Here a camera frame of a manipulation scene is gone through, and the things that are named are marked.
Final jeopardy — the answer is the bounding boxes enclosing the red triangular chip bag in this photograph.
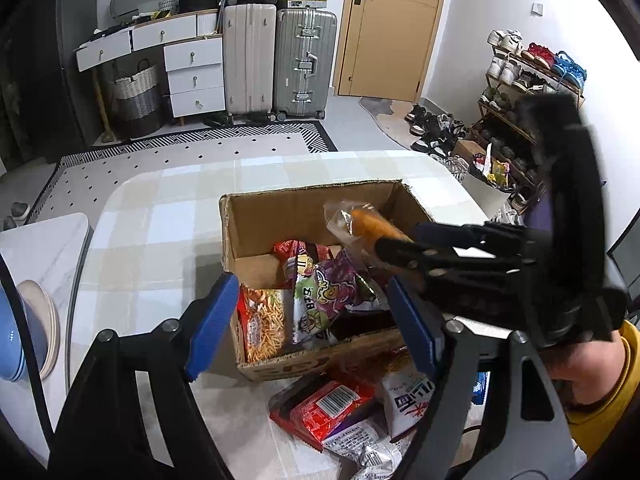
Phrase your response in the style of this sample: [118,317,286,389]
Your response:
[271,240,335,263]

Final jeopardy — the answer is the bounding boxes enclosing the bread roll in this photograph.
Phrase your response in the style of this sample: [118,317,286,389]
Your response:
[323,200,412,268]

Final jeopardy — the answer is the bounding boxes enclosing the purple candy bag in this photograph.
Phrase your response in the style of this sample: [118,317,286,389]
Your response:
[284,249,388,346]

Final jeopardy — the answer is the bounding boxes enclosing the red small snack pack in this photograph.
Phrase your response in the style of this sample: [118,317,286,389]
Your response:
[268,374,380,452]

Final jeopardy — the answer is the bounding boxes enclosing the silver grey snack bag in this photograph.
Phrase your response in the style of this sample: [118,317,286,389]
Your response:
[322,417,416,480]

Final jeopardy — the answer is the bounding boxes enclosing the person right hand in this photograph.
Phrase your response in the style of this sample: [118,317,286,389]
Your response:
[540,330,626,406]

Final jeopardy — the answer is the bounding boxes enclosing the white bucket with items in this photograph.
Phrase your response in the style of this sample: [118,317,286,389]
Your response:
[454,140,512,219]

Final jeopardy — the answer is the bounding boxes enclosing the SF cardboard box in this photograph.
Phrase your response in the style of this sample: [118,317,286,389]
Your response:
[219,180,431,382]

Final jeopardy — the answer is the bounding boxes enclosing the checked tablecloth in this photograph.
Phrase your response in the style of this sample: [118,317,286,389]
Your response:
[70,151,485,479]

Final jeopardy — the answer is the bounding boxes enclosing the round door mat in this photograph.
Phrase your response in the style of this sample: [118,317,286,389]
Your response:
[359,96,416,150]

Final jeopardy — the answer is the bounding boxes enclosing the shoe rack with shoes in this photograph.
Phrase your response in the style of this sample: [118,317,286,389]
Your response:
[471,29,587,214]

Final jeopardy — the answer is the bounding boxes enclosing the patterned floor rug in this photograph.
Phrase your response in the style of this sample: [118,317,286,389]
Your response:
[27,120,337,223]

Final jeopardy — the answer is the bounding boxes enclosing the beige plate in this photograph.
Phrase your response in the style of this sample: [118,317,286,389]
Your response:
[17,280,61,380]

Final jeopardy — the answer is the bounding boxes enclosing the woven laundry basket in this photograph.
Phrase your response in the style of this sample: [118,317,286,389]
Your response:
[113,58,165,139]

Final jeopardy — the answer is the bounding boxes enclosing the blue stacked bowls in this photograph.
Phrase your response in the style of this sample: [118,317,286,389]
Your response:
[0,289,48,382]

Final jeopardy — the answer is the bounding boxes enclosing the silver suitcase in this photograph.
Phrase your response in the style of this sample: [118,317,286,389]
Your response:
[272,8,337,122]

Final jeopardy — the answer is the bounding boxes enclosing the black refrigerator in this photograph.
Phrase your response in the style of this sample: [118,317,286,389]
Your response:
[29,0,103,162]

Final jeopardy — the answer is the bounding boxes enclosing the white drawer desk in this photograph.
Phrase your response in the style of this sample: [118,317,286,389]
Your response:
[76,10,226,119]

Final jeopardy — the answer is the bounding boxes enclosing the wooden door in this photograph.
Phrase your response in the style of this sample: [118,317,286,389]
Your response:
[333,0,444,102]

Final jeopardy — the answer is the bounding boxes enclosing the beige suitcase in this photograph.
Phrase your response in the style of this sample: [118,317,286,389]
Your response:
[222,3,277,115]

